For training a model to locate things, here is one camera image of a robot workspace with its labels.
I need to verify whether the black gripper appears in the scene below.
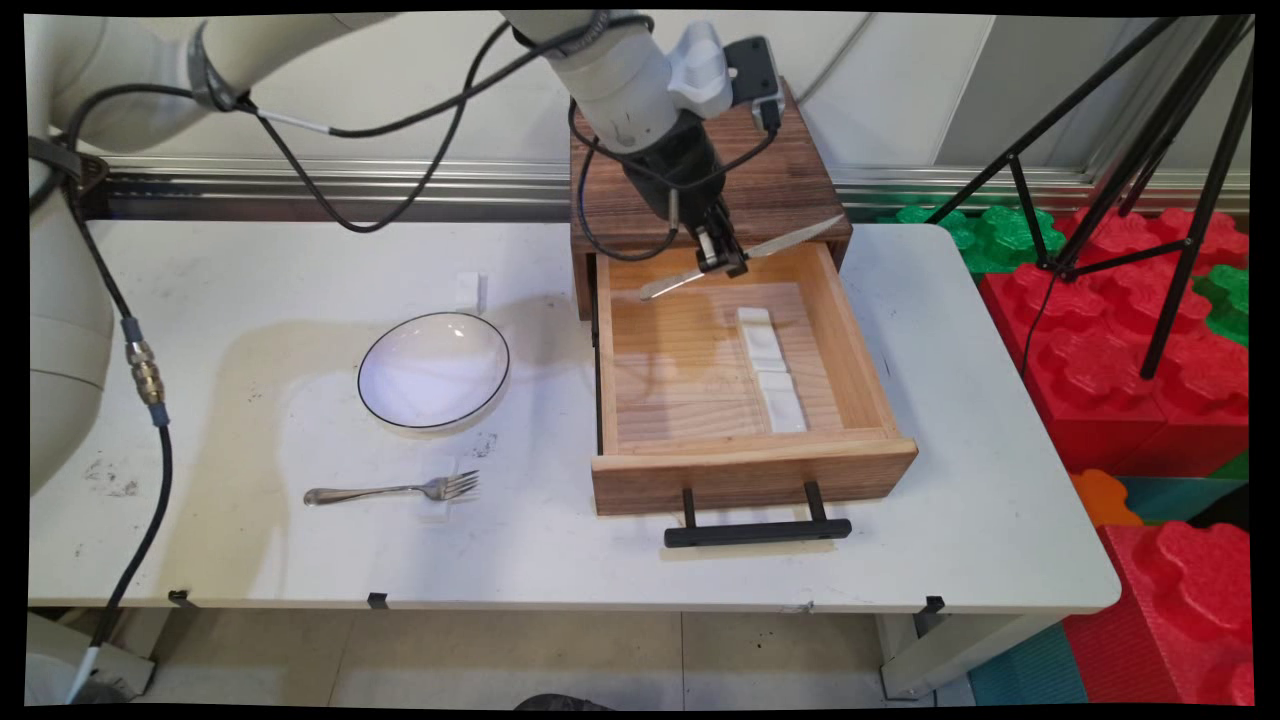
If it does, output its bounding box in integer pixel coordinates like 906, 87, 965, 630
622, 122, 750, 278

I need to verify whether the silver metal knife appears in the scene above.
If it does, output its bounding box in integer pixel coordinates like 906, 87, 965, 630
640, 214, 847, 301

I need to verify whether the light wooden drawer black handle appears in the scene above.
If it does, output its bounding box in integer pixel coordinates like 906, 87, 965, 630
590, 240, 919, 549

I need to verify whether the dark wooden drawer cabinet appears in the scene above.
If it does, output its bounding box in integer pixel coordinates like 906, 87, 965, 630
570, 77, 856, 321

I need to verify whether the white plate black rim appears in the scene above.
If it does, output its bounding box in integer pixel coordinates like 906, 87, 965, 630
358, 312, 513, 433

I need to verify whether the silver metal fork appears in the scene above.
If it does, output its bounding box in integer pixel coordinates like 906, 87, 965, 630
305, 471, 481, 506

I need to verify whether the orange foam piece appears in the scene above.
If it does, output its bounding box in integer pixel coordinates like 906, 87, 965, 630
1070, 470, 1147, 531

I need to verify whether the white table leg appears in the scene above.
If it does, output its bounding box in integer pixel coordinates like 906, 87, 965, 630
880, 612, 1061, 701

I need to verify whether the black tripod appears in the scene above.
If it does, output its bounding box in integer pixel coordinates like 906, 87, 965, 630
925, 14, 1256, 381

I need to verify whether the small green foam block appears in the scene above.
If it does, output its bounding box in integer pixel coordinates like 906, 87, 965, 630
1195, 265, 1251, 347

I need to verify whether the teal foam mat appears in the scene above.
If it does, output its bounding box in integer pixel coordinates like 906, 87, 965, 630
968, 625, 1091, 706

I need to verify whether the thin black camera cable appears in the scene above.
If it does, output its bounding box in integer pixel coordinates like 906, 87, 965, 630
235, 14, 786, 196

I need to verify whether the black gripper cable silver plug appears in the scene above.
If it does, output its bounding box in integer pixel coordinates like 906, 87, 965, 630
240, 20, 683, 263

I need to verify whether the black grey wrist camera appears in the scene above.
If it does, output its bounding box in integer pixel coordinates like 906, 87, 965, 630
722, 36, 788, 132

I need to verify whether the white ribbed camera mount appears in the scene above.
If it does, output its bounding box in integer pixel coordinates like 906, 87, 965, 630
668, 22, 737, 120

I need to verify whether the aluminium wall rail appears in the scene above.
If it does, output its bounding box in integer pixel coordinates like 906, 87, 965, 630
105, 155, 1251, 216

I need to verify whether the thick black cable brass connector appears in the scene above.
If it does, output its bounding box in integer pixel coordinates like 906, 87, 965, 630
28, 135, 177, 703

